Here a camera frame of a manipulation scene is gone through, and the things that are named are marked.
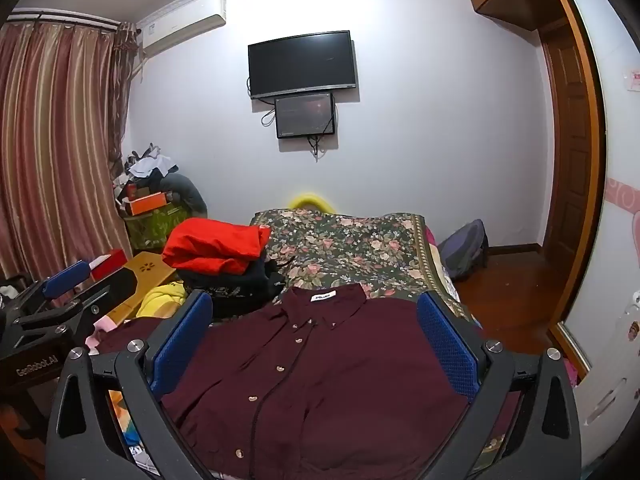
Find pink garment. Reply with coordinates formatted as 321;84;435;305
86;316;117;350

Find colourful patchwork quilt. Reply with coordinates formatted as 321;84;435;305
425;227;463;306

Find white plastic cabinet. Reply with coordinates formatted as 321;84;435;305
570;290;640;466

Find yellow round object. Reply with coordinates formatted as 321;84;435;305
287;191;337;213

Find maroon button shirt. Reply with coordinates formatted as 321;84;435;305
97;282;506;480

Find floral blanket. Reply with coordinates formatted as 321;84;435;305
249;209;483;333

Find white sliding wardrobe door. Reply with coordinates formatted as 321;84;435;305
552;0;640;321

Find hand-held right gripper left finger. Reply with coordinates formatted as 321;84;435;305
45;290;216;480

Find wooden door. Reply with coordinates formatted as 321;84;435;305
540;20;593;261

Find white air conditioner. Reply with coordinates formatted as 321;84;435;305
137;0;227;57

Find wooden folding lap table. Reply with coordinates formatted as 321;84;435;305
107;251;178;323

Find red box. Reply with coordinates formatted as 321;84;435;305
91;248;128;281

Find yellow garment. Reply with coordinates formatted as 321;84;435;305
136;282;188;318

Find striped brown curtain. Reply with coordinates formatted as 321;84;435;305
0;20;138;281

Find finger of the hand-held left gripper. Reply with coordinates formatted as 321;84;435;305
15;259;93;313
12;267;141;356

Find pile of clutter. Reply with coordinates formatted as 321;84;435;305
112;142;178;196

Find grey backpack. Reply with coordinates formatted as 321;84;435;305
439;219;490;281

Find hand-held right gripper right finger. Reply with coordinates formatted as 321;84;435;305
416;290;583;480

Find red garment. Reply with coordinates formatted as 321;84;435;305
161;218;272;276

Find small black wall monitor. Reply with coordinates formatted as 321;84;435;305
274;92;337;140

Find black wall television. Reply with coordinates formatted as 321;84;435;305
248;30;358;101

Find pile of dark clothes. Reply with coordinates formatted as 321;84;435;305
177;255;291;318

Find orange box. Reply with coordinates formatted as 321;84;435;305
124;191;168;216

